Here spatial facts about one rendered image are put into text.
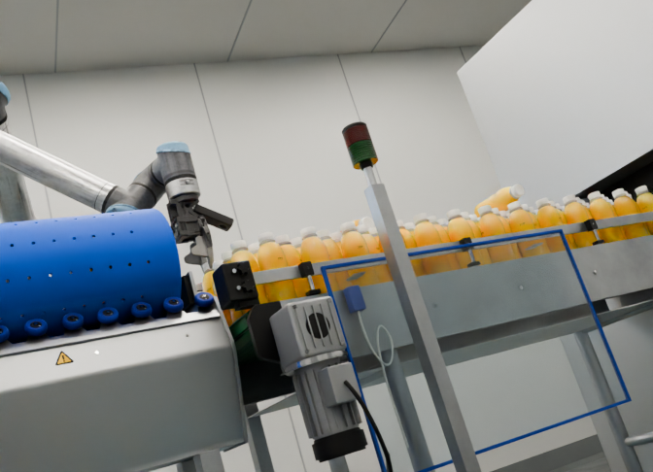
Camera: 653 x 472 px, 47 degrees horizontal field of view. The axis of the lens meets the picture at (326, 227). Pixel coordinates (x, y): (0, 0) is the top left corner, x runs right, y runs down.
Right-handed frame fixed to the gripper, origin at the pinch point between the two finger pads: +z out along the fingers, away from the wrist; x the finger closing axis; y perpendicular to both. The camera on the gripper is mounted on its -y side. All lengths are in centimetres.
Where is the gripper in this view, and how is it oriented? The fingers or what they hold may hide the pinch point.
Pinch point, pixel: (209, 266)
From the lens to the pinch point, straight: 204.1
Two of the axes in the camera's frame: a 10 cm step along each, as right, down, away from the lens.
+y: -8.5, 1.1, -5.1
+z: 2.8, 9.2, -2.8
